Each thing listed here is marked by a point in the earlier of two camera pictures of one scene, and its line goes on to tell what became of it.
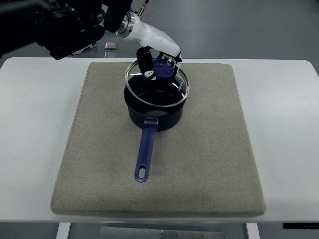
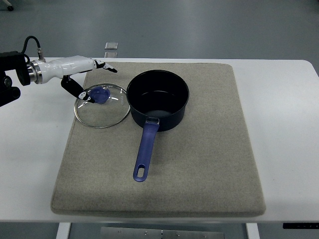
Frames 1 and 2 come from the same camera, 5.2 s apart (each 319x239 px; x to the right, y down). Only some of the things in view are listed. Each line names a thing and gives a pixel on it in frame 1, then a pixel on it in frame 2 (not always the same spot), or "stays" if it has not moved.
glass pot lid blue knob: [163, 91] → [112, 106]
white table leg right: [252, 230] stays
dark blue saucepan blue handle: [146, 116] stays
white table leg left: [64, 230] stays
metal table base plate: [129, 233] stays
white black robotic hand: [155, 42] → [44, 70]
